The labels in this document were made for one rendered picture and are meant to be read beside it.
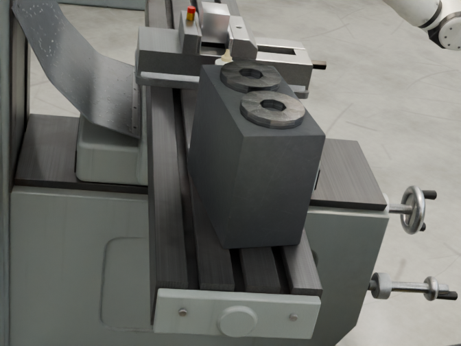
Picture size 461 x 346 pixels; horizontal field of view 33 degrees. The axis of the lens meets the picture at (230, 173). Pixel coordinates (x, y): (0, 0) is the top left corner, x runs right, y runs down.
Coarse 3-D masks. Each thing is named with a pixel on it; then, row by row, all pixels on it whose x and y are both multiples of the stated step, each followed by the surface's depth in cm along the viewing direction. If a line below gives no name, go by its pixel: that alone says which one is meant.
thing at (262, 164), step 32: (224, 64) 117; (256, 64) 118; (224, 96) 110; (256, 96) 109; (288, 96) 110; (192, 128) 124; (224, 128) 109; (256, 128) 104; (288, 128) 105; (320, 128) 107; (192, 160) 125; (224, 160) 109; (256, 160) 104; (288, 160) 106; (224, 192) 109; (256, 192) 107; (288, 192) 109; (224, 224) 110; (256, 224) 110; (288, 224) 112
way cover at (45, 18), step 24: (24, 0) 142; (48, 0) 160; (24, 24) 137; (48, 24) 153; (48, 48) 148; (72, 48) 161; (48, 72) 142; (72, 72) 153; (96, 72) 165; (120, 72) 170; (96, 96) 156; (120, 96) 161; (96, 120) 148; (120, 120) 152
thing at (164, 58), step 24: (192, 24) 153; (144, 48) 150; (168, 48) 152; (192, 48) 150; (216, 48) 155; (264, 48) 161; (288, 48) 161; (144, 72) 152; (168, 72) 153; (192, 72) 153; (288, 72) 156
